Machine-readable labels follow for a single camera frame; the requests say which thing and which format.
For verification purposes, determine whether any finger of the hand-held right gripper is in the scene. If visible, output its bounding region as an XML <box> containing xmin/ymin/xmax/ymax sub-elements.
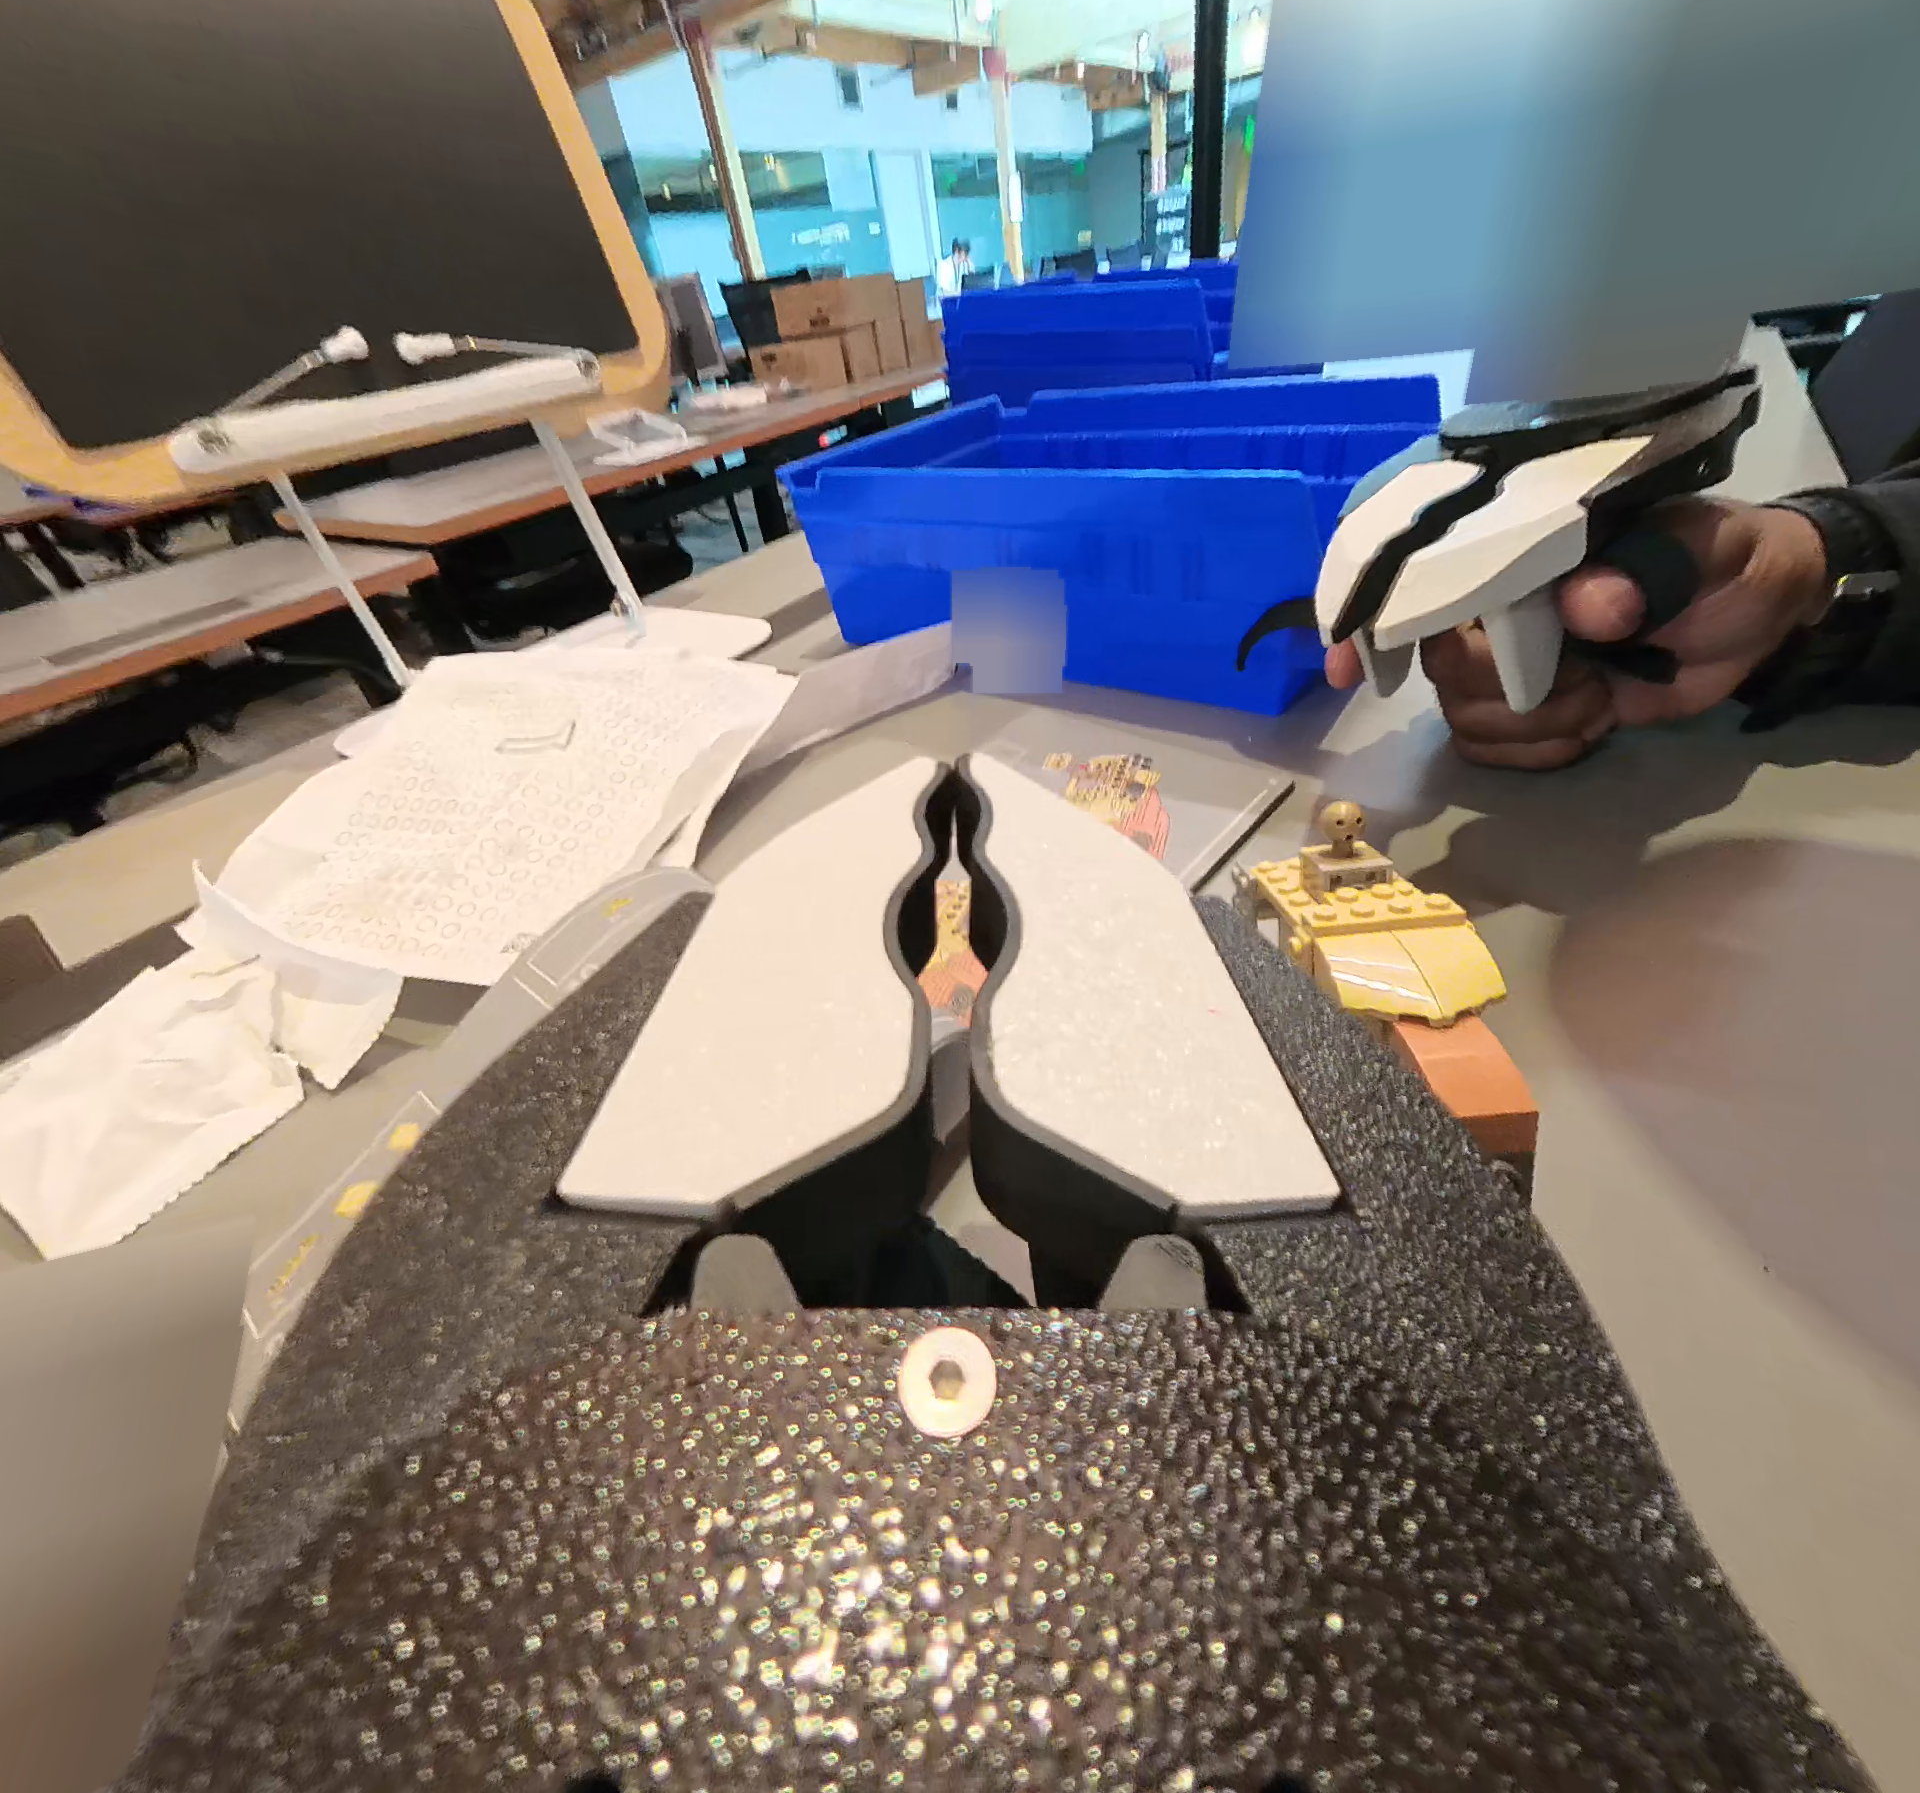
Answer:
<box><xmin>1354</xmin><ymin>435</ymin><xmax>1652</xmax><ymax>659</ymax></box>
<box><xmin>1314</xmin><ymin>456</ymin><xmax>1491</xmax><ymax>647</ymax></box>

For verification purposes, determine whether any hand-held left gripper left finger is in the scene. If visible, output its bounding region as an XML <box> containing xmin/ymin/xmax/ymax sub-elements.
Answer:
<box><xmin>555</xmin><ymin>754</ymin><xmax>959</xmax><ymax>1218</ymax></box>

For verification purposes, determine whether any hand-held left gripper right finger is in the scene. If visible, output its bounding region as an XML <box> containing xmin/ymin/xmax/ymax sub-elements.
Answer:
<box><xmin>957</xmin><ymin>753</ymin><xmax>1345</xmax><ymax>1221</ymax></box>

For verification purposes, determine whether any grey instruction booklet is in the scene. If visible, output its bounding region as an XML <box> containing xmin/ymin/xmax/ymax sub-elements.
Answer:
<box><xmin>224</xmin><ymin>742</ymin><xmax>1296</xmax><ymax>1449</ymax></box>

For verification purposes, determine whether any tan and brown brick model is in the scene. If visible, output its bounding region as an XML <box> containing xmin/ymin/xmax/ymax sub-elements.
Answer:
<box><xmin>1233</xmin><ymin>796</ymin><xmax>1543</xmax><ymax>1170</ymax></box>

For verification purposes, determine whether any blue storage bin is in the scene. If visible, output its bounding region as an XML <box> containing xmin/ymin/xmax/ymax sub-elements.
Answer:
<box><xmin>939</xmin><ymin>256</ymin><xmax>1240</xmax><ymax>408</ymax></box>
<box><xmin>777</xmin><ymin>377</ymin><xmax>1445</xmax><ymax>718</ymax></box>

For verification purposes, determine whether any person's right forearm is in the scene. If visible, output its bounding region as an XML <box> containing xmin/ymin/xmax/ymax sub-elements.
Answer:
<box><xmin>1740</xmin><ymin>292</ymin><xmax>1920</xmax><ymax>735</ymax></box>

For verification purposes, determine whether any grey desk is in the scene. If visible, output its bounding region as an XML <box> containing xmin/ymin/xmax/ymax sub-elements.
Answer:
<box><xmin>0</xmin><ymin>323</ymin><xmax>1920</xmax><ymax>1793</ymax></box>

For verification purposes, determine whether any person's right hand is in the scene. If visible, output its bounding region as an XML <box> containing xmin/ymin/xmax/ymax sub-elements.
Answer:
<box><xmin>1324</xmin><ymin>496</ymin><xmax>1856</xmax><ymax>772</ymax></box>

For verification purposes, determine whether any black wrist watch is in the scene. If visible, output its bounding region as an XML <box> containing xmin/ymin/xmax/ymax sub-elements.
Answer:
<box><xmin>1805</xmin><ymin>489</ymin><xmax>1902</xmax><ymax>630</ymax></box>

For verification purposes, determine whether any white circle-print paper bag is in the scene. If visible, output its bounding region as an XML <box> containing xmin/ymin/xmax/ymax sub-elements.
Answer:
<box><xmin>178</xmin><ymin>642</ymin><xmax>802</xmax><ymax>1091</ymax></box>

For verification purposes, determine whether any black pole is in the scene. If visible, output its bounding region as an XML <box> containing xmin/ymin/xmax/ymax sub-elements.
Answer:
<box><xmin>1188</xmin><ymin>0</ymin><xmax>1237</xmax><ymax>269</ymax></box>

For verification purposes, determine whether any stack of cardboard boxes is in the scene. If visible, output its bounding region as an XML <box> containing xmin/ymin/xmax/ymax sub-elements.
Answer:
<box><xmin>752</xmin><ymin>275</ymin><xmax>950</xmax><ymax>395</ymax></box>

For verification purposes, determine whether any torn white paper bag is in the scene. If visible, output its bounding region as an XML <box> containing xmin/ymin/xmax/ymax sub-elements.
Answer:
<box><xmin>0</xmin><ymin>962</ymin><xmax>304</xmax><ymax>1266</ymax></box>

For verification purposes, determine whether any long background table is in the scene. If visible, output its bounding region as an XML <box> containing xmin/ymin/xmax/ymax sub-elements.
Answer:
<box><xmin>277</xmin><ymin>368</ymin><xmax>950</xmax><ymax>553</ymax></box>
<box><xmin>0</xmin><ymin>539</ymin><xmax>441</xmax><ymax>732</ymax></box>

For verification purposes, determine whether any black computer monitor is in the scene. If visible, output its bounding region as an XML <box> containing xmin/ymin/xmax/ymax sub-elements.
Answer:
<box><xmin>658</xmin><ymin>275</ymin><xmax>723</xmax><ymax>387</ymax></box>

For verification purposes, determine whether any white panel stand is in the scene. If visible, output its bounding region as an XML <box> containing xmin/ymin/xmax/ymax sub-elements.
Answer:
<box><xmin>163</xmin><ymin>325</ymin><xmax>775</xmax><ymax>695</ymax></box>

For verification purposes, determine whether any black wood-rimmed panel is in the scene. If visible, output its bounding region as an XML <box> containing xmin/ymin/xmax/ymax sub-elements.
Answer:
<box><xmin>0</xmin><ymin>0</ymin><xmax>671</xmax><ymax>501</ymax></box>

